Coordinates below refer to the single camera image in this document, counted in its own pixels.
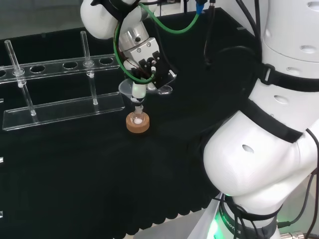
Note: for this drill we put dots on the black bench cloth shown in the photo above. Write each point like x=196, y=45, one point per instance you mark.
x=74, y=174

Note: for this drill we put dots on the small round-bottom glass flask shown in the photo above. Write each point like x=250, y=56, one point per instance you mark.
x=137, y=121

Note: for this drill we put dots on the clear acrylic funnel stand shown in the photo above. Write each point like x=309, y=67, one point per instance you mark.
x=62, y=109

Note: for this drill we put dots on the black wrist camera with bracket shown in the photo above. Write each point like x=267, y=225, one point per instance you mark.
x=163, y=72

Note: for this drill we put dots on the translucent plastic funnel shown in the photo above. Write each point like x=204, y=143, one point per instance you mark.
x=124, y=88

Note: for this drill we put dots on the grey tape piece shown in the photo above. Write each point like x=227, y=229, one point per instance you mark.
x=241, y=28

